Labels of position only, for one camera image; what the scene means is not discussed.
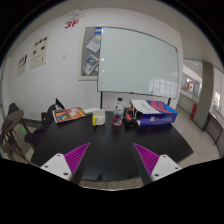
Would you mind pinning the dark chair with black bag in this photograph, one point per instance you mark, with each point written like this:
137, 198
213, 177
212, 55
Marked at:
35, 137

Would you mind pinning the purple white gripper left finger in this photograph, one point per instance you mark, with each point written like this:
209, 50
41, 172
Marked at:
66, 165

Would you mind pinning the red round coaster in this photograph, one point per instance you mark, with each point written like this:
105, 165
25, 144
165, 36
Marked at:
117, 125

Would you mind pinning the red 3F wall sign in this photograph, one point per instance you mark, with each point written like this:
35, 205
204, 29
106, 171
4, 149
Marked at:
71, 24

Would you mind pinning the colourful orange book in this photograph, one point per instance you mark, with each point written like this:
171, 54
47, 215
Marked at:
65, 115

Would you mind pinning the grey notice board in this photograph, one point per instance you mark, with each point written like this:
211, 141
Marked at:
89, 54

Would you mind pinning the blue white cardboard box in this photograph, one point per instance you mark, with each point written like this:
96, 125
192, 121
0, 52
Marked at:
150, 112

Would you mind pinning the white mug yellow handle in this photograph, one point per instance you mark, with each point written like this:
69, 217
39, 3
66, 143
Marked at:
98, 117

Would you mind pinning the wall poster left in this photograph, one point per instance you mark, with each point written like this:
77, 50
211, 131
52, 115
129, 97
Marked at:
22, 65

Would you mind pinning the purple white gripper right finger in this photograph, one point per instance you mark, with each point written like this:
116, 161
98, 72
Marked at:
152, 166

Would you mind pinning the large whiteboard on stand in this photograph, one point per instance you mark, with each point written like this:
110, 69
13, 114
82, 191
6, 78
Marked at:
133, 62

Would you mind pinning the clear plastic water bottle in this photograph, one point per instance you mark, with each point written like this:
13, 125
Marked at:
118, 111

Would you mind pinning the wall poster right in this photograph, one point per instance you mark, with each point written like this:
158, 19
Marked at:
39, 52

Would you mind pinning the black red gadget on table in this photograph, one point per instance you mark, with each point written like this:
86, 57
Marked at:
131, 115

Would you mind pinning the black table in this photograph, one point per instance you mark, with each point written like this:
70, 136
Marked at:
109, 156

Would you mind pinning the round brown side table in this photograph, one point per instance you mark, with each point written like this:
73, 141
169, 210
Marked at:
8, 126

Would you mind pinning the wall poster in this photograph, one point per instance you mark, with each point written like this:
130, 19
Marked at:
39, 52
22, 65

